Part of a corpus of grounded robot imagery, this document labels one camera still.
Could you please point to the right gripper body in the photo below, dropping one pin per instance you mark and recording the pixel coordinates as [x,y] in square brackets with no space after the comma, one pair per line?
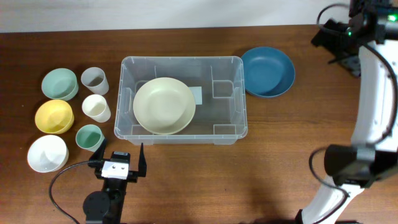
[333,40]

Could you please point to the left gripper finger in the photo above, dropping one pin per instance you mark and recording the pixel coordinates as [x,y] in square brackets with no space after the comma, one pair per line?
[142,165]
[99,153]

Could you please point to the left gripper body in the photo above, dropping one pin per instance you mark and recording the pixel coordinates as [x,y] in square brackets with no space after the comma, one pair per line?
[132,177]

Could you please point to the yellow bowl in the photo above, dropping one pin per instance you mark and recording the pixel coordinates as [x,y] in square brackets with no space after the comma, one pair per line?
[54,117]

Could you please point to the beige plate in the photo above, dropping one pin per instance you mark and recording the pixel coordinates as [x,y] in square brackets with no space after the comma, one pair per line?
[162,93]

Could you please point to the blue plate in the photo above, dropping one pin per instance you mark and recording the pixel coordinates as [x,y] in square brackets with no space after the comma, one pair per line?
[268,72]

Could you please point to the cream plate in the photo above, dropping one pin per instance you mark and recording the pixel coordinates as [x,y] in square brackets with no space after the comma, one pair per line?
[166,121]

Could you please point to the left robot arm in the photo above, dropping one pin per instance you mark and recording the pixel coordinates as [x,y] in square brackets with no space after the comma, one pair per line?
[106,205]

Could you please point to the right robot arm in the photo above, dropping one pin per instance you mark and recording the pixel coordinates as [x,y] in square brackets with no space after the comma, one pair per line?
[366,45]

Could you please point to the green cup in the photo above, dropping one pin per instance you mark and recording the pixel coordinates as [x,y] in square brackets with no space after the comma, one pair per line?
[89,137]

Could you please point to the cream cup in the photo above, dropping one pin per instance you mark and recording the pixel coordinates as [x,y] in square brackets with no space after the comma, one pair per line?
[96,107]

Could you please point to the white bowl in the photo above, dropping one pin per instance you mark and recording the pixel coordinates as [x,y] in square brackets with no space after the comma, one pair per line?
[47,154]

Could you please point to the clear plastic storage bin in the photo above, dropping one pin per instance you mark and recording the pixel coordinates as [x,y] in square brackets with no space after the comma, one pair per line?
[222,117]

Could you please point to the grey cup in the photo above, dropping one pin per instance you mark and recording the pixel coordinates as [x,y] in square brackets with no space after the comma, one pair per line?
[94,79]

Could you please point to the green bowl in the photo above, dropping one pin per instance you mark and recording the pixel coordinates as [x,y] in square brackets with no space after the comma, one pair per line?
[60,84]

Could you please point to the white label in bin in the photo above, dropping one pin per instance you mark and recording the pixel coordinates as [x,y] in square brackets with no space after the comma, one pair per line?
[197,93]

